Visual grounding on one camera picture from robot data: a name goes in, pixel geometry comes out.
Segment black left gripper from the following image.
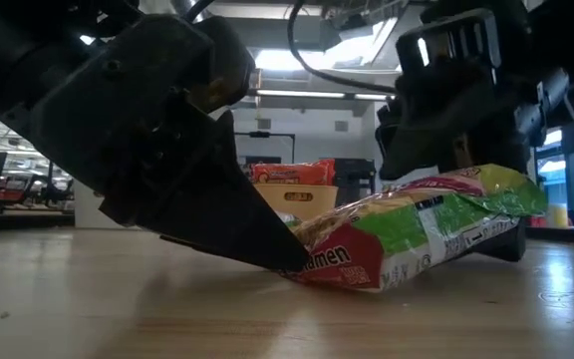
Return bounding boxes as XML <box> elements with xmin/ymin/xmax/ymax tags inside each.
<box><xmin>0</xmin><ymin>0</ymin><xmax>313</xmax><ymax>274</ymax></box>

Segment red Maruchan ramen pack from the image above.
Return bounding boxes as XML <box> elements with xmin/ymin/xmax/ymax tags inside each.
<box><xmin>248</xmin><ymin>158</ymin><xmax>337</xmax><ymax>187</ymax></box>

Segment ceiling light panel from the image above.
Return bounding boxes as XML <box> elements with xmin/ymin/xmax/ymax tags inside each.
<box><xmin>254</xmin><ymin>47</ymin><xmax>348</xmax><ymax>72</ymax></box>

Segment green lime chili ramen pack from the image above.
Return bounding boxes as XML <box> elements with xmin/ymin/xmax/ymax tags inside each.
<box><xmin>279</xmin><ymin>163</ymin><xmax>550</xmax><ymax>294</ymax></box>
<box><xmin>274</xmin><ymin>211</ymin><xmax>302</xmax><ymax>229</ymax></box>

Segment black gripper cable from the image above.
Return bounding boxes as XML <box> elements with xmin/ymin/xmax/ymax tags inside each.
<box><xmin>285</xmin><ymin>0</ymin><xmax>399</xmax><ymax>96</ymax></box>

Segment background robot arms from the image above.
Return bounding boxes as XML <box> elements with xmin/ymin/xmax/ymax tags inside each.
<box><xmin>32</xmin><ymin>174</ymin><xmax>75</xmax><ymax>205</ymax></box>

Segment orange plastic bin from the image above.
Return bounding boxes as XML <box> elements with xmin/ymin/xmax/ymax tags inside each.
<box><xmin>253</xmin><ymin>182</ymin><xmax>341</xmax><ymax>223</ymax></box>

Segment yellow container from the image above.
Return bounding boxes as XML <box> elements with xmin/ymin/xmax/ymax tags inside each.
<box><xmin>544</xmin><ymin>201</ymin><xmax>571</xmax><ymax>229</ymax></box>

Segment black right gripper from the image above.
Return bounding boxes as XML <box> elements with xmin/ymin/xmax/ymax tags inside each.
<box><xmin>374</xmin><ymin>7</ymin><xmax>574</xmax><ymax>181</ymax></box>

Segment black cabinet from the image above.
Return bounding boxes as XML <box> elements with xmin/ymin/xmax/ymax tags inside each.
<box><xmin>334</xmin><ymin>158</ymin><xmax>379</xmax><ymax>208</ymax></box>

